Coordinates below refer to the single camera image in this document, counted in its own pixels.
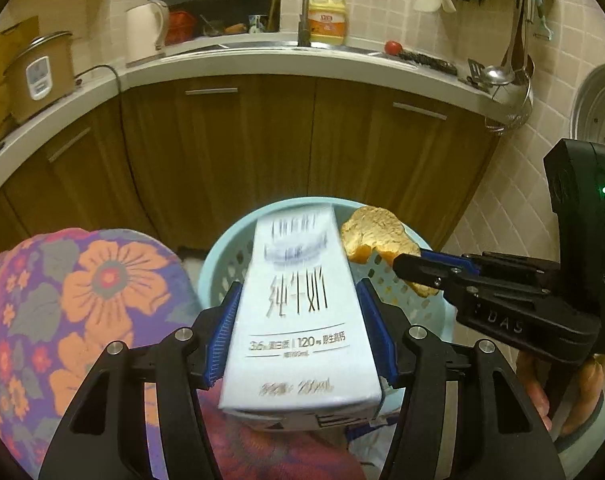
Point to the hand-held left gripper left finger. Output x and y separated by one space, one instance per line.
222 332

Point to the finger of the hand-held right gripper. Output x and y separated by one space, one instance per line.
452 260
422 270

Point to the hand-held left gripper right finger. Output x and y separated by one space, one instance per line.
382 345

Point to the light blue plastic basket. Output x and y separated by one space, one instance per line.
222 260

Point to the white milk carton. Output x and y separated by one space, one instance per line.
302 320

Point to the person's right hand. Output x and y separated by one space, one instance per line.
532 380

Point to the white blue plastic bag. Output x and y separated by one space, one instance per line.
372 440

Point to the round metal steamer tray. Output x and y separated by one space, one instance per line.
602 110

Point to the floral purple tablecloth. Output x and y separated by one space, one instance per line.
82 300

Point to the metal ladle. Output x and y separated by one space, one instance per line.
499 75

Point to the slotted metal spatula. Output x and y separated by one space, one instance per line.
476 75

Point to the wooden kitchen cabinet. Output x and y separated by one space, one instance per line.
262 150

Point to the black scrubbing brush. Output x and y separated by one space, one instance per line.
427 62

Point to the red tomato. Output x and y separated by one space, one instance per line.
393 47

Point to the yellow detergent bottle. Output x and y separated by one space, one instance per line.
327 22

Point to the steel kitchen sink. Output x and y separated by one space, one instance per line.
262 46

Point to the metal kitchen faucet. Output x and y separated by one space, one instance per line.
305 5

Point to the small printed cup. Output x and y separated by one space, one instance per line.
257 23

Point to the red plastic container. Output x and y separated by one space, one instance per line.
181 27

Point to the white electric kettle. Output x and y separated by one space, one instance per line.
145 32

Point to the brown rice cooker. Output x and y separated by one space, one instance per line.
40 77

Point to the wooden cutting board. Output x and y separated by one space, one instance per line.
2 55

